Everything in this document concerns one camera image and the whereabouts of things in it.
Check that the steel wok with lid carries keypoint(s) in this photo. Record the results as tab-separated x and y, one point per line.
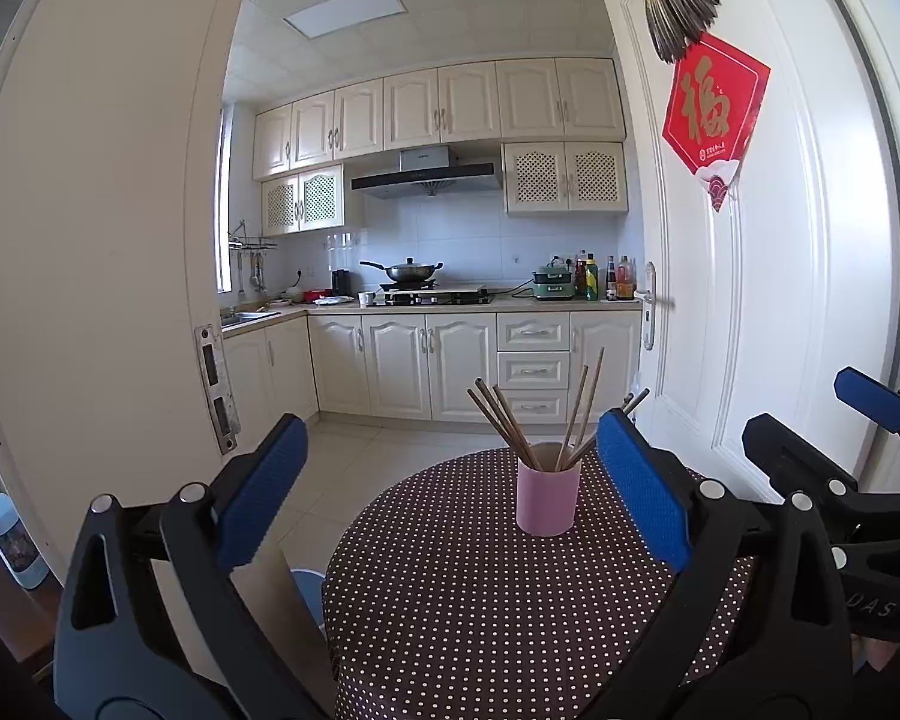
411	271

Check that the orange oil bottle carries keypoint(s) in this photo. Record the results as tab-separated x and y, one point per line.
625	281

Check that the brown polka dot tablecloth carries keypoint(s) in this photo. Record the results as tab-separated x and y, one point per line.
435	615

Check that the pink cup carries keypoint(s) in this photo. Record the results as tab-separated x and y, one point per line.
547	502

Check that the metal door strike plate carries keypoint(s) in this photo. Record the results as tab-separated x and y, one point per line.
214	390

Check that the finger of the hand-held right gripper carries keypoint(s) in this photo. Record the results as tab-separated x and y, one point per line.
784	454
870	399

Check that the kitchen window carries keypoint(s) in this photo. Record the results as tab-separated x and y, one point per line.
223	225

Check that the red paper door decoration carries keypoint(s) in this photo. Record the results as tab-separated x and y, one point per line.
712	105

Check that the wall utensil rack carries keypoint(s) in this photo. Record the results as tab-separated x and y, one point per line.
251	244

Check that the gas stove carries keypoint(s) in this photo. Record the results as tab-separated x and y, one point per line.
435	296

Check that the kitchen countertop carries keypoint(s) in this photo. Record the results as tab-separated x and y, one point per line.
540	304

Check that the white lattice door cabinet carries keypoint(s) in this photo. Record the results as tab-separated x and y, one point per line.
304	201
566	176

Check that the bunch of wooden chopsticks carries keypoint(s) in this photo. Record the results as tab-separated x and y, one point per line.
516	439

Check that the range hood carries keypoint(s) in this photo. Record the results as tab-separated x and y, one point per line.
420	180

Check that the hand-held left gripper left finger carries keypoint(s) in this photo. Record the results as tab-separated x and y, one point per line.
266	484

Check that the dark sauce bottle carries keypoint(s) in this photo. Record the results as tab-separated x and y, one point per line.
611	281

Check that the green electric cooker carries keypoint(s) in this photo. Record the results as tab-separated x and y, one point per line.
555	286

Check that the red container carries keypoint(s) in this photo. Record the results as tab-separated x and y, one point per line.
315	296

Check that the steel sink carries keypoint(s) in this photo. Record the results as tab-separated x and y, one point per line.
251	317

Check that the hanging feather fan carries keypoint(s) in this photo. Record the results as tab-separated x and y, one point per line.
679	7

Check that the person's right hand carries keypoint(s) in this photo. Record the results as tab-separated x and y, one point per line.
881	652

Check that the brown wooden furniture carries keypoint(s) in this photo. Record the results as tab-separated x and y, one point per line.
15	630

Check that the light blue water bottle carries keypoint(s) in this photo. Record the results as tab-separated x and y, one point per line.
15	547

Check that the white panel door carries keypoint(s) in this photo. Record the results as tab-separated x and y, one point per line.
780	277

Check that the blue plastic stool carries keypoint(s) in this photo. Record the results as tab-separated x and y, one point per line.
309	592

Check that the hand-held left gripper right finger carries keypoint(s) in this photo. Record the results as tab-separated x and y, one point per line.
641	491

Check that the ceiling light panel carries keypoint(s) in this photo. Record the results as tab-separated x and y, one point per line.
345	9

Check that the black kettle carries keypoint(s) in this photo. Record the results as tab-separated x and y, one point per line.
340	283

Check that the row of white upper cabinets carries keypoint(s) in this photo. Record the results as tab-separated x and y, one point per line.
420	112

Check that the green bottle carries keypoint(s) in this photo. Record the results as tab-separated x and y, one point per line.
592	283

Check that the white lower kitchen cabinets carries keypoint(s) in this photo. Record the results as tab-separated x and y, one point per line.
397	364

